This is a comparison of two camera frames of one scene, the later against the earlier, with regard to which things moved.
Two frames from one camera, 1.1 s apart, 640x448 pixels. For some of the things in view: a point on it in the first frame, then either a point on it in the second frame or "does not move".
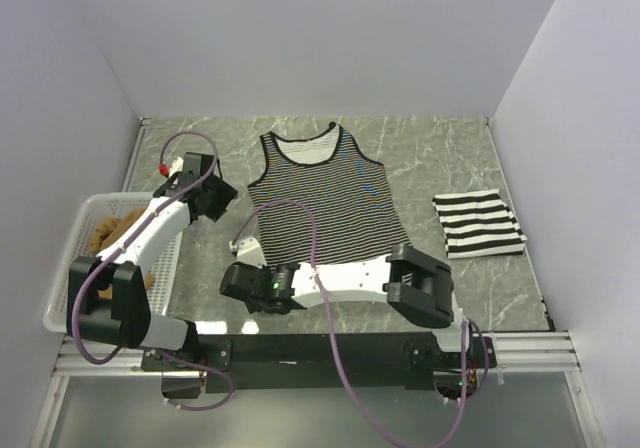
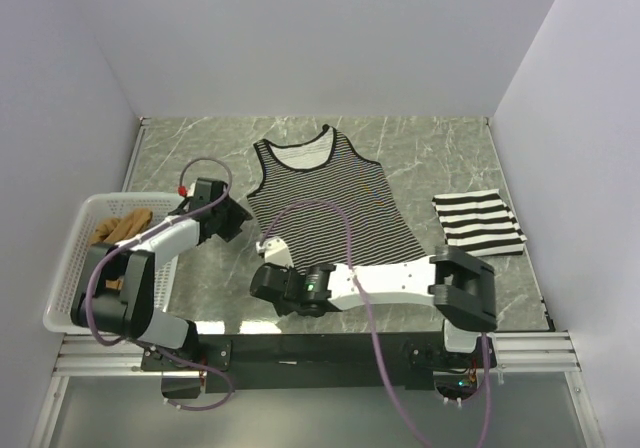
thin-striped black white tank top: [350, 196] does not move
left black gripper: [226, 194] → [238, 216]
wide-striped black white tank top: [478, 224] does not move
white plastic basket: [99, 206] does not move
